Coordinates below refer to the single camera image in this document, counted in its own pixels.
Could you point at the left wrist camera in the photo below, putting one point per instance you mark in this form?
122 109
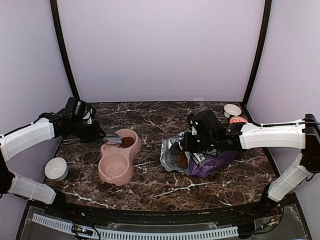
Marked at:
78 110

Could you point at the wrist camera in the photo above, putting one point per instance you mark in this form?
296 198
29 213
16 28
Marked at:
78 110
205 123

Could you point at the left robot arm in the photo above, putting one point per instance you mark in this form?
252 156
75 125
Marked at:
47 127

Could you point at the silver metal scoop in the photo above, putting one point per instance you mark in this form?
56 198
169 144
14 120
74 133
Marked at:
112 138

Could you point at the brown kibble pile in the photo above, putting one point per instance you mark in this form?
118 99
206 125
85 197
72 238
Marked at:
126 142

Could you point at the black white dotted cup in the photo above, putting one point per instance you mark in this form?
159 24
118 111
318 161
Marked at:
231 110

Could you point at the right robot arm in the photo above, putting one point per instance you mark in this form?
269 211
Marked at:
302 134

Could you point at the black front table rail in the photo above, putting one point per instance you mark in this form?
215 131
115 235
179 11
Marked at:
97 215

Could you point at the purple white pet food bag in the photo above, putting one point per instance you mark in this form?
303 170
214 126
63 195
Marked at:
173 158

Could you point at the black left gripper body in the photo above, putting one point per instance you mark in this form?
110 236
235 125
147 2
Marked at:
86 134

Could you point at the red patterned bowl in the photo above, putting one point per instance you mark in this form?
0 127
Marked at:
237 119

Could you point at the grey slotted cable duct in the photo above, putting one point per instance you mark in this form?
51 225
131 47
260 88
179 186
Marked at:
119 231

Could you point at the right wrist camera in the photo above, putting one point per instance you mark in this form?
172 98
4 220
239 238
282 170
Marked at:
205 123

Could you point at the pink double pet bowl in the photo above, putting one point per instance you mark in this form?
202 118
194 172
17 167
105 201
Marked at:
116 163

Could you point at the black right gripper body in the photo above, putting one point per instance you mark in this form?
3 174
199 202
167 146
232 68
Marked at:
205 143

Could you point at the white grey ceramic bowl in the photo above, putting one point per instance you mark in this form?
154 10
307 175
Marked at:
56 169

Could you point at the black left frame post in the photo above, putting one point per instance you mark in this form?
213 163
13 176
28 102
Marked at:
62 48

